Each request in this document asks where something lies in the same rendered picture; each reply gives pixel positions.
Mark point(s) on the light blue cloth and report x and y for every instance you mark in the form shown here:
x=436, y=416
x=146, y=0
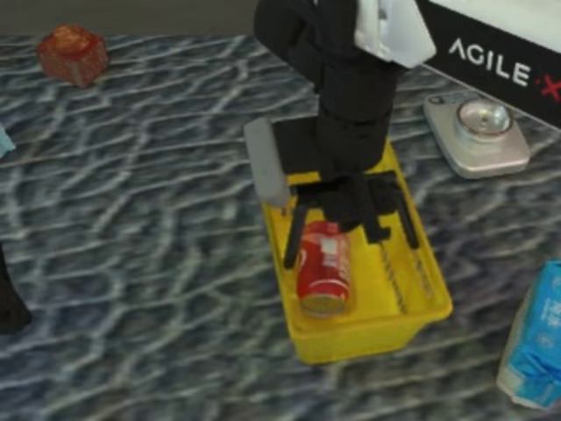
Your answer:
x=4, y=140

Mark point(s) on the red faceted glass jar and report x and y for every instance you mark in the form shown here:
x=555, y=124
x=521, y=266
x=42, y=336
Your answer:
x=72, y=53

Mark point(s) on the pink instant camera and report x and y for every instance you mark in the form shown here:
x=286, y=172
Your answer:
x=480, y=131

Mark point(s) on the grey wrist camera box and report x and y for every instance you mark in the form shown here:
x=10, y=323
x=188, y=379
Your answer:
x=265, y=158

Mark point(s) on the yellow plastic basket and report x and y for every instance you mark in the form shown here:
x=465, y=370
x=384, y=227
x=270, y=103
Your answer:
x=372, y=316

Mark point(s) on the red soda can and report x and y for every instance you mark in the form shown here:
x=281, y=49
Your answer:
x=325, y=267

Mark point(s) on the blue water-print tablecloth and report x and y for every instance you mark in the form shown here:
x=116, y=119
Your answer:
x=144, y=228

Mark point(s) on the blue tissue pack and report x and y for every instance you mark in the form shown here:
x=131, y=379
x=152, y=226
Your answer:
x=537, y=337

